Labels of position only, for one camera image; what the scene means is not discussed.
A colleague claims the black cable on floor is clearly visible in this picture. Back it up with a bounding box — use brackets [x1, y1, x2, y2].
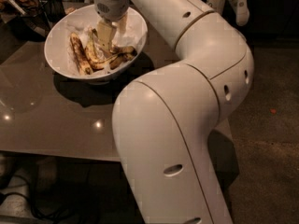
[0, 175, 82, 224]

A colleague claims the white ceramic bowl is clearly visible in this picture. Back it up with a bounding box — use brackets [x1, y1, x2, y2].
[44, 5, 148, 84]

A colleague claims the small banana piece front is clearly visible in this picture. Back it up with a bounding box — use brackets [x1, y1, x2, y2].
[109, 56, 123, 70]

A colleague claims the spotted banana far left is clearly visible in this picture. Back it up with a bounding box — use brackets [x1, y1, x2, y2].
[70, 33, 93, 75]

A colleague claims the spotted brown banana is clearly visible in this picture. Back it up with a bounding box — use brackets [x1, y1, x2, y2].
[91, 28, 138, 63]

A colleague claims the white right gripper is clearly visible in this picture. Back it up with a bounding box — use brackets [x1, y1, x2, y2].
[84, 0, 129, 51]

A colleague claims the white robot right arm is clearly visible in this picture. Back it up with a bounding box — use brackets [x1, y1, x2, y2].
[93, 0, 254, 224]

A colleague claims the spotted banana middle curved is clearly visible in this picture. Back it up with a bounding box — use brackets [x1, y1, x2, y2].
[85, 32, 118, 70]

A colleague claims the black mesh cup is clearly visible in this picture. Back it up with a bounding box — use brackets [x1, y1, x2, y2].
[42, 0, 65, 23]

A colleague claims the dark tray with clutter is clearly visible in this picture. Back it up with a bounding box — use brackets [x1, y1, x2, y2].
[0, 0, 50, 42]

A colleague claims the white paper in bowl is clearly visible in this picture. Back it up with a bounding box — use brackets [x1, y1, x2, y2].
[65, 14, 147, 80]

